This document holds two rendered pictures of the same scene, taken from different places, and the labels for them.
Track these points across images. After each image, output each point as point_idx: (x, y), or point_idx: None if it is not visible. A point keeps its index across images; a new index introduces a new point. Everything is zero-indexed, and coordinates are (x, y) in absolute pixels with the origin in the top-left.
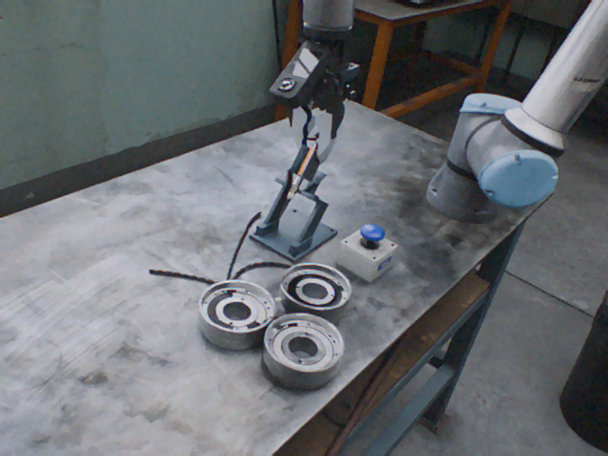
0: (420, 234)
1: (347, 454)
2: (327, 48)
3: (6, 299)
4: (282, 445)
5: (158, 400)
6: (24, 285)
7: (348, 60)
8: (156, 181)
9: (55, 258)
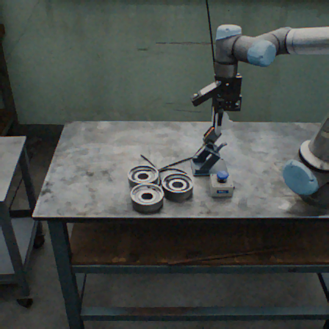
0: (269, 194)
1: (257, 322)
2: (219, 84)
3: (95, 144)
4: (111, 217)
5: (96, 187)
6: (103, 142)
7: (238, 92)
8: (184, 128)
9: (120, 139)
